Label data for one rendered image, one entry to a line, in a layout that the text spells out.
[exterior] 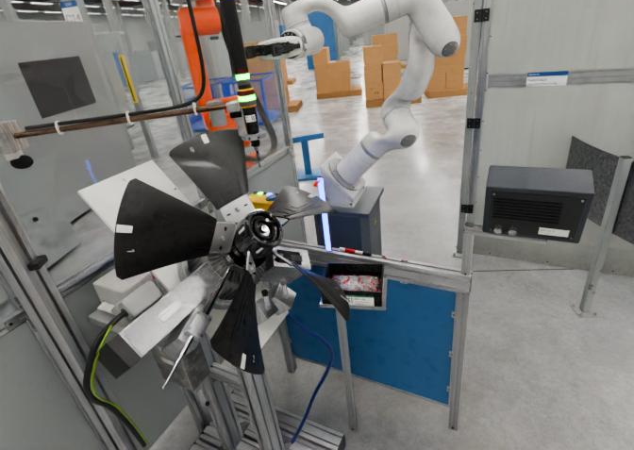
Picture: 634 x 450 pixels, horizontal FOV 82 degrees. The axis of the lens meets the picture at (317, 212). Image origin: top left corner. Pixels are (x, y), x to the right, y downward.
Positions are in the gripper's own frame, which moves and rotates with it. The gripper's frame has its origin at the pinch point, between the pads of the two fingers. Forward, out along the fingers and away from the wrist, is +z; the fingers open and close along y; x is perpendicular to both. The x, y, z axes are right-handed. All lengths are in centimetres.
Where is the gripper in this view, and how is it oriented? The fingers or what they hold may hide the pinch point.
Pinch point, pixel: (261, 51)
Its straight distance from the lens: 108.4
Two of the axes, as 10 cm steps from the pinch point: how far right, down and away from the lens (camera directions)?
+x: -1.2, -8.8, -4.5
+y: -8.9, -1.1, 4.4
